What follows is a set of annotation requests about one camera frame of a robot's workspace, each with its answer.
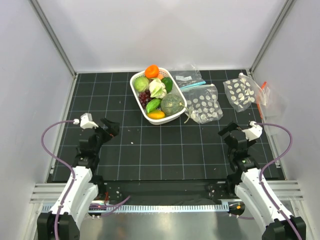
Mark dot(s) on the orange tangerine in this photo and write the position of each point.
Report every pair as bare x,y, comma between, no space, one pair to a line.
151,71

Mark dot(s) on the orange zipper clear bag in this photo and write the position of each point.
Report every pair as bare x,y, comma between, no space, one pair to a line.
271,104

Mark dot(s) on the blue zipper clear bag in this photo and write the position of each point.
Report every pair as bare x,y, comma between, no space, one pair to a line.
187,76

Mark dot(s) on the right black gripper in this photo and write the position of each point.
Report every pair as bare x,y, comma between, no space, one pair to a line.
228,128

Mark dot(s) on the green netted melon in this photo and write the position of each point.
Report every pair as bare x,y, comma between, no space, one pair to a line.
172,105

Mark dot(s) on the dark red grapes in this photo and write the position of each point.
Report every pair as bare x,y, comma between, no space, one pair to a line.
144,98

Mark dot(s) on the green bell pepper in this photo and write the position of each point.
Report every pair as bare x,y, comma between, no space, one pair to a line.
167,81

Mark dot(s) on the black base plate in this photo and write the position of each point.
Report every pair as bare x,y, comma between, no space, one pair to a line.
169,192

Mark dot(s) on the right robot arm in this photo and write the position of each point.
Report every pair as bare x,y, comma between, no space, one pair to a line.
248,183

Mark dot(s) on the yellow orange mango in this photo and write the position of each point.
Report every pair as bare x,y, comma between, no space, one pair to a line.
156,115

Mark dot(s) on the aluminium front rail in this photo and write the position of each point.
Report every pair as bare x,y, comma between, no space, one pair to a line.
99,209

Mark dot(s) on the white dotted zip bag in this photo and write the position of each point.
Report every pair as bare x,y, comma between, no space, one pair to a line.
202,103

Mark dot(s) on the black grid mat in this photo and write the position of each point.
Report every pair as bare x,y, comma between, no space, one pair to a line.
178,150

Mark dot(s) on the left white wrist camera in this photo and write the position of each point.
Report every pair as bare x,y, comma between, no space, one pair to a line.
86,122

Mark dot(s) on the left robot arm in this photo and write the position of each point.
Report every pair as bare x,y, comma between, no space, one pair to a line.
63,221

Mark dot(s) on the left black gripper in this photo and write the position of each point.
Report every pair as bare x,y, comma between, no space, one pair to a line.
112,128

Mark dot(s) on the green cabbage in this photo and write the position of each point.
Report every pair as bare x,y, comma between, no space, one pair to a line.
141,84

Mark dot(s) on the white perforated plastic basket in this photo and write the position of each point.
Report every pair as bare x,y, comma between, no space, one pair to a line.
175,91

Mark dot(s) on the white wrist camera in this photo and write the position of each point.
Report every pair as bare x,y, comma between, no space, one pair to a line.
86,122
253,132

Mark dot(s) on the white cauliflower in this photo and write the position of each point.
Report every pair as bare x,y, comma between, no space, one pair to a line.
157,89

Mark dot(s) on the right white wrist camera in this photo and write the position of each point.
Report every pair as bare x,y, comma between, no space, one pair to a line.
253,132

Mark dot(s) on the green cucumber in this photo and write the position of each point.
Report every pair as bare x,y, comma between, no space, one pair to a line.
153,105

